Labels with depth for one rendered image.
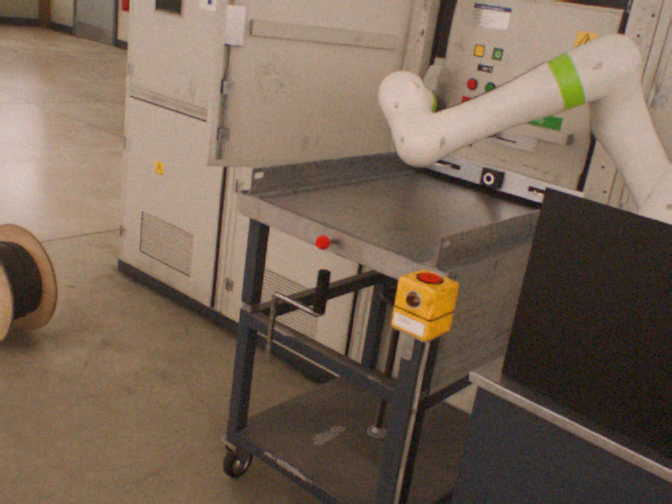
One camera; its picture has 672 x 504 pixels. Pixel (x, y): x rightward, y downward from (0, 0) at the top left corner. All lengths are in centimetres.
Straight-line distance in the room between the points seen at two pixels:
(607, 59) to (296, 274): 145
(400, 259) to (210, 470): 99
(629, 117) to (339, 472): 112
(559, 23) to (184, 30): 147
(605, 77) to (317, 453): 119
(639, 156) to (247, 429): 123
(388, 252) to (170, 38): 175
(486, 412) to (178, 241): 206
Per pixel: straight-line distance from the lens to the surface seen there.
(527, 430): 140
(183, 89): 312
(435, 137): 171
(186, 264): 324
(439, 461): 222
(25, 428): 252
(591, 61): 173
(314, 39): 225
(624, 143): 179
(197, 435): 248
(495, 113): 172
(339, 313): 268
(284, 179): 199
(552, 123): 224
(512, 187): 229
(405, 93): 176
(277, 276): 285
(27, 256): 293
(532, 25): 227
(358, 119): 238
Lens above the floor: 137
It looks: 20 degrees down
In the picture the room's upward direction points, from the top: 8 degrees clockwise
